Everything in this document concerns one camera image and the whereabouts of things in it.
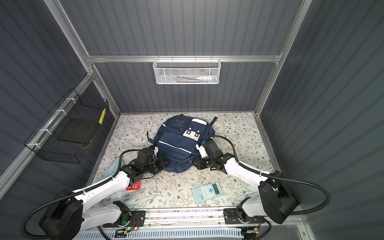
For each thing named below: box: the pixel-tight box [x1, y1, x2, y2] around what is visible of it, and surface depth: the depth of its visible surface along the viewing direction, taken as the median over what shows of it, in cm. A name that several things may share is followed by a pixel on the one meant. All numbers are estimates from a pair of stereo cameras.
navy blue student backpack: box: [147, 114, 218, 174], surface depth 98 cm
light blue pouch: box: [101, 157, 125, 181], surface depth 88 cm
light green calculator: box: [191, 181, 223, 204], surface depth 82 cm
